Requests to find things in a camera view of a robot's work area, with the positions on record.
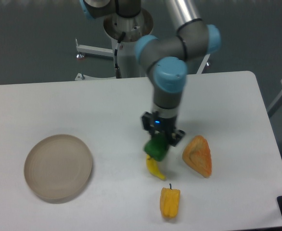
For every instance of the yellow toy banana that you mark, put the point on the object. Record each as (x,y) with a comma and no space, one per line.
(153,168)

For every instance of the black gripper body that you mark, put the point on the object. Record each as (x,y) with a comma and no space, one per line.
(163,121)

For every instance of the yellow toy bell pepper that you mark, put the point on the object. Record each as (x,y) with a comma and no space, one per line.
(169,202)

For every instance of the green toy bell pepper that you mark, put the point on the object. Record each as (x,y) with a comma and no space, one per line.
(157,147)

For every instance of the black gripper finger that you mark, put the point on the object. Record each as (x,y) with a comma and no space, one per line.
(146,119)
(175,137)

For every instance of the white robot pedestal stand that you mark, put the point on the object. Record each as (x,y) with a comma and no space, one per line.
(126,57)

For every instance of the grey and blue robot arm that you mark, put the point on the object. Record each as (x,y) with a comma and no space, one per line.
(162,60)

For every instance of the orange toy sandwich wedge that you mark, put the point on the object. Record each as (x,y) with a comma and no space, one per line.
(197,156)

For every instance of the beige round plate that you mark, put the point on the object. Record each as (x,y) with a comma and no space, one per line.
(58,168)

